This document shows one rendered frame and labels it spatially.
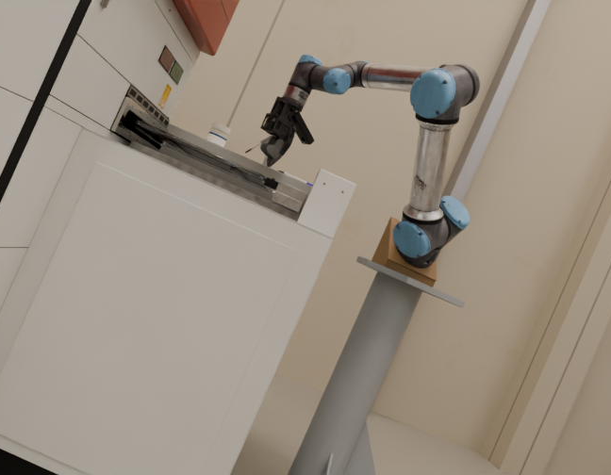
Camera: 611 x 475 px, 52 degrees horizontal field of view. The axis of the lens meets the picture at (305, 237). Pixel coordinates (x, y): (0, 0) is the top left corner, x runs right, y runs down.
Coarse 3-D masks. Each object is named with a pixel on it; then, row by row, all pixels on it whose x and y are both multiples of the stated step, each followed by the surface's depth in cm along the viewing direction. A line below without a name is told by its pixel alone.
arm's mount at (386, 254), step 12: (384, 240) 204; (384, 252) 200; (396, 252) 199; (384, 264) 196; (396, 264) 197; (408, 264) 198; (432, 264) 203; (408, 276) 198; (420, 276) 199; (432, 276) 200
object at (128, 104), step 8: (128, 104) 159; (136, 104) 164; (120, 112) 158; (136, 112) 167; (144, 112) 173; (120, 120) 158; (144, 120) 176; (152, 120) 182; (112, 128) 158; (120, 128) 160; (160, 128) 193; (128, 136) 169; (136, 136) 174; (144, 144) 184
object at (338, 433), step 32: (384, 288) 197; (416, 288) 197; (384, 320) 195; (352, 352) 197; (384, 352) 196; (352, 384) 195; (320, 416) 198; (352, 416) 195; (320, 448) 195; (352, 448) 199
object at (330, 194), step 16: (320, 176) 147; (336, 176) 147; (320, 192) 147; (336, 192) 147; (352, 192) 147; (304, 208) 147; (320, 208) 147; (336, 208) 147; (304, 224) 147; (320, 224) 147; (336, 224) 147
